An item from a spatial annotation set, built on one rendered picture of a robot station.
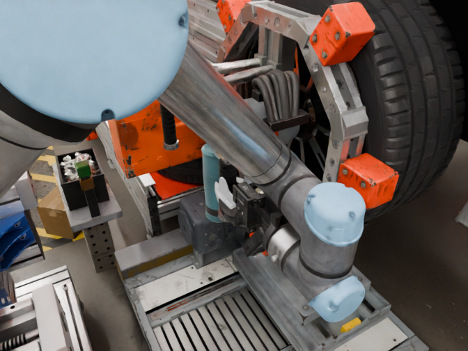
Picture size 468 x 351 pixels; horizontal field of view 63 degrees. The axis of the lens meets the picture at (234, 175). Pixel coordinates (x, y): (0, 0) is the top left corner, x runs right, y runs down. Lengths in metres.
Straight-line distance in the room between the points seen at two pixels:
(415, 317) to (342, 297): 1.19
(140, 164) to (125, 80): 1.13
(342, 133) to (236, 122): 0.34
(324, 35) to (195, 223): 0.82
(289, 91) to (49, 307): 0.56
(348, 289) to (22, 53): 0.46
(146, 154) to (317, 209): 0.95
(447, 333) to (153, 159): 1.27
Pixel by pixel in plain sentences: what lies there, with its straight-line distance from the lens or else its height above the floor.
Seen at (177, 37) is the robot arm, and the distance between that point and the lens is 0.25.
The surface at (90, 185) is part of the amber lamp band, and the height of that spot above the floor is 0.59.
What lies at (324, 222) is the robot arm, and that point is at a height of 0.99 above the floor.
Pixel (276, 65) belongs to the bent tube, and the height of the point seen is 1.02.
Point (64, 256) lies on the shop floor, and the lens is 1.94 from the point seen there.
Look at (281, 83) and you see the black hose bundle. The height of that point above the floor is 1.03.
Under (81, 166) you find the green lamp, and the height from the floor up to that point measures 0.66.
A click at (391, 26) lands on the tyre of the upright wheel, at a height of 1.11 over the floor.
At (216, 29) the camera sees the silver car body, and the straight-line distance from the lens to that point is 1.66.
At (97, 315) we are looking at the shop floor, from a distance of 1.67.
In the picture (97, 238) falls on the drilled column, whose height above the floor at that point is 0.19.
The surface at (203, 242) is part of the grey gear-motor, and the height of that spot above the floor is 0.30.
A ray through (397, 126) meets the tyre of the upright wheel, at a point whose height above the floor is 0.95.
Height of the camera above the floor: 1.31
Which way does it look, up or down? 35 degrees down
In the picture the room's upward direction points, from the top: straight up
